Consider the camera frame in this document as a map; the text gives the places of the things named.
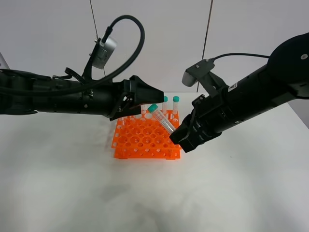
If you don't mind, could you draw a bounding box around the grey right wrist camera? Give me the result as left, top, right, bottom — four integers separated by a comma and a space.
182, 58, 229, 97

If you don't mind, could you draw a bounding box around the black camera cable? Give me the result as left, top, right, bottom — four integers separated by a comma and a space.
0, 15, 145, 96
209, 53, 270, 61

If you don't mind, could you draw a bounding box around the black right camera cable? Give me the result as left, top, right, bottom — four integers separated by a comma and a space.
209, 53, 270, 61

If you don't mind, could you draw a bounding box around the teal-capped test tube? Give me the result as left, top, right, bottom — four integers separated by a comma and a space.
148, 104, 179, 135

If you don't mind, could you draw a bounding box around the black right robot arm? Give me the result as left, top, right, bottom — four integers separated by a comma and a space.
170, 34, 309, 152

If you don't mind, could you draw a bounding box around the row tube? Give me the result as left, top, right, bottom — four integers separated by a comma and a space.
162, 96, 168, 115
172, 96, 180, 115

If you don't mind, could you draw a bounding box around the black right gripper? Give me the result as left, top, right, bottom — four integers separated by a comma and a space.
169, 93, 232, 153

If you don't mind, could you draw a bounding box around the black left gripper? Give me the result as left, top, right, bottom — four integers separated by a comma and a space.
108, 75, 164, 121

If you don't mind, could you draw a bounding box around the orange test tube rack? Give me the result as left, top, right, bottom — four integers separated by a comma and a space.
111, 111, 181, 160

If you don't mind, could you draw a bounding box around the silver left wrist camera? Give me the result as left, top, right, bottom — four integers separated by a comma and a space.
90, 36, 117, 70

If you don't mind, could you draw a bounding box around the black left camera cable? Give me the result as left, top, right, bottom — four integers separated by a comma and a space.
0, 15, 145, 96

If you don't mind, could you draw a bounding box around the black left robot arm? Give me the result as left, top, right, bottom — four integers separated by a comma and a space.
0, 69, 164, 121

